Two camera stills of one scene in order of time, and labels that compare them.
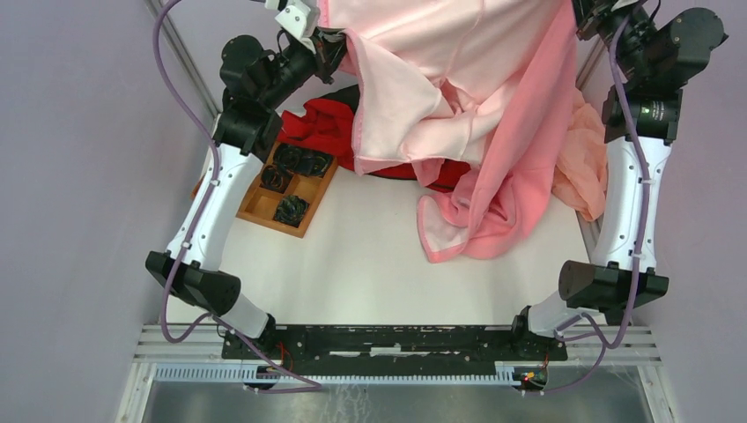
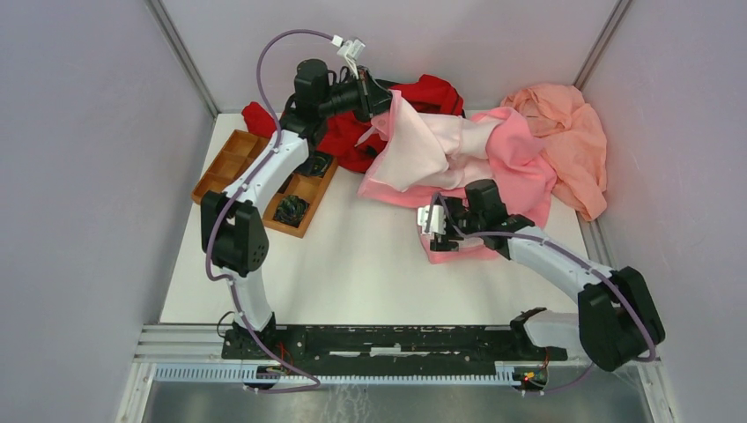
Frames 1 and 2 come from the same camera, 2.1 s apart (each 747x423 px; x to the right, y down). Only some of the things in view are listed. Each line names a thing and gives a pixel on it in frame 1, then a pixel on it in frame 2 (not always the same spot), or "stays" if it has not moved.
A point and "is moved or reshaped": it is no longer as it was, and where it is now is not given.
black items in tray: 301,159 stays
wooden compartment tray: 285,189 stays
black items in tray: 291,211 stays
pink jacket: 488,83 is moved or reshaped
